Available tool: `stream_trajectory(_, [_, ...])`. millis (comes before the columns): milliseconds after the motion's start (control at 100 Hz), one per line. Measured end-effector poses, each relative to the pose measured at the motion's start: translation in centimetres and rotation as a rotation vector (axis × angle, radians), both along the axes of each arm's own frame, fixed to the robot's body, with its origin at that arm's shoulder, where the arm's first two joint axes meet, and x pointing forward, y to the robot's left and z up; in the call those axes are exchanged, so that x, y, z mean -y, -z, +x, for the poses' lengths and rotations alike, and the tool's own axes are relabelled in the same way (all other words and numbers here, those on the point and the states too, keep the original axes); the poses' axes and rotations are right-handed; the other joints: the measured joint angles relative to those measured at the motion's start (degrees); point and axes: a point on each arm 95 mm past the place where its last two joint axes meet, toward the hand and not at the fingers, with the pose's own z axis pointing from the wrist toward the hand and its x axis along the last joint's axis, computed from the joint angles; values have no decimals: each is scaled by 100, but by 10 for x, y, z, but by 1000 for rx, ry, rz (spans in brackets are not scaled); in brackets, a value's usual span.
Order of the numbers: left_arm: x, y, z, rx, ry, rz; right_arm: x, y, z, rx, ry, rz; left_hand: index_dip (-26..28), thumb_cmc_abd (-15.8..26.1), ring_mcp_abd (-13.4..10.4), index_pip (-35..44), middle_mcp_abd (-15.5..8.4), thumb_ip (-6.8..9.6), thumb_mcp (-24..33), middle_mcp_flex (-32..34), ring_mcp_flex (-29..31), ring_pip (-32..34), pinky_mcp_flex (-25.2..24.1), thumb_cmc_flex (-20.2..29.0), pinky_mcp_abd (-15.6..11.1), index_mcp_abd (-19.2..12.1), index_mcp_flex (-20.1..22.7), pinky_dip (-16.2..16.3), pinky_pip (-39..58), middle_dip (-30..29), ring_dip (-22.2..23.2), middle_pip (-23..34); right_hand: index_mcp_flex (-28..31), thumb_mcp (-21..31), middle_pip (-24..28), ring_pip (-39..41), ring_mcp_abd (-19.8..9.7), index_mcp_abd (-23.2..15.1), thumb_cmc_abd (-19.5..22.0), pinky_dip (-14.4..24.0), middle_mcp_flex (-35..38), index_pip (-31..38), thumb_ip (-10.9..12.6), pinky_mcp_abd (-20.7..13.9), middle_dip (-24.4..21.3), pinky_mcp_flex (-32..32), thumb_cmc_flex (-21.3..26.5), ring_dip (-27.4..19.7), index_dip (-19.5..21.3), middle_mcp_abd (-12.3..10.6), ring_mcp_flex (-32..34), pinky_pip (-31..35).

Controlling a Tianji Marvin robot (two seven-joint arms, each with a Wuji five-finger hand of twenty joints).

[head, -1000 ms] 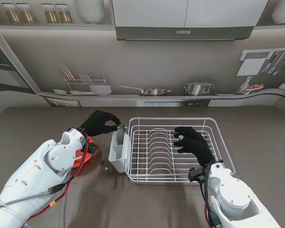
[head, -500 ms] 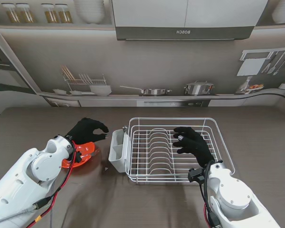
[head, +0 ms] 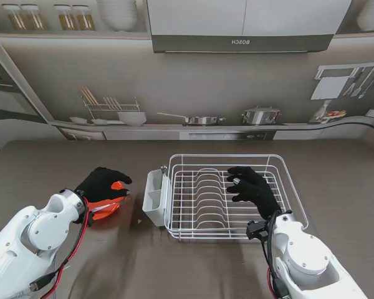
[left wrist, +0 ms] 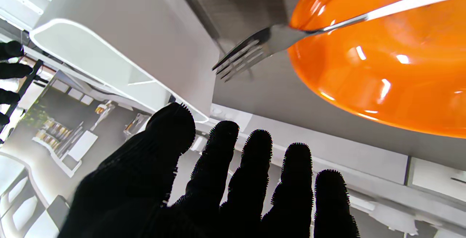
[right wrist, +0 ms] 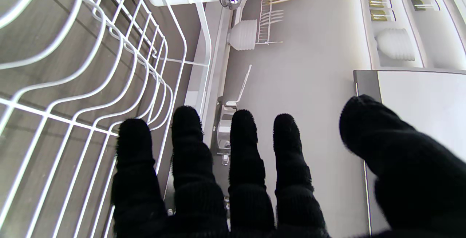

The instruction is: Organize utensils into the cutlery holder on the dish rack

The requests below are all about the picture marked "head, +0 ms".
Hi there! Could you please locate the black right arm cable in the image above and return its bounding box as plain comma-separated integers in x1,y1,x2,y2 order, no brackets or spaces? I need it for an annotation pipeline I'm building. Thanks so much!
263,211,286,299

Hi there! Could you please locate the printed kitchen scene backdrop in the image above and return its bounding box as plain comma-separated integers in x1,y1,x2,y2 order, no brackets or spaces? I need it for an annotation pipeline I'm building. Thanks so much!
0,0,374,153

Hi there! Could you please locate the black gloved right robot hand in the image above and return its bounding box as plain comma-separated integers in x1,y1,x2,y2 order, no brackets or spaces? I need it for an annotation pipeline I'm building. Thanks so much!
226,166,282,221

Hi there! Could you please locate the steel fork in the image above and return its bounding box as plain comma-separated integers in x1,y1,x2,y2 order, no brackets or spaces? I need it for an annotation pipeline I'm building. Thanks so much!
92,192,132,213

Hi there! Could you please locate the orange plastic bowl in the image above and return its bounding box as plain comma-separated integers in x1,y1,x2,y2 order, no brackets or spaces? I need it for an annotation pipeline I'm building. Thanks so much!
89,181,132,221

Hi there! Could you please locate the red left arm cable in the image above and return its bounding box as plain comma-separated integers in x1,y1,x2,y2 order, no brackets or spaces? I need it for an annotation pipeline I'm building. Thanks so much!
40,196,91,299

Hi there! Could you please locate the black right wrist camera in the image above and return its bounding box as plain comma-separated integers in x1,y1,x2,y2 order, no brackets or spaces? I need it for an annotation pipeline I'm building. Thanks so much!
246,220,269,240

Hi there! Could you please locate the white plastic utensil holder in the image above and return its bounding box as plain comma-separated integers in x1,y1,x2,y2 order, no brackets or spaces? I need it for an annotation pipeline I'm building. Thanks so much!
142,169,170,227

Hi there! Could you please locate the white wire dish rack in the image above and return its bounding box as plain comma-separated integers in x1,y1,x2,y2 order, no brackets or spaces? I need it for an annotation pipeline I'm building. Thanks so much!
164,153,309,242

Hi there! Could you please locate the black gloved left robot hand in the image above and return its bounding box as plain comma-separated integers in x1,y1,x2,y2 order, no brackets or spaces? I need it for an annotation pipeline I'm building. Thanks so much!
74,167,133,203

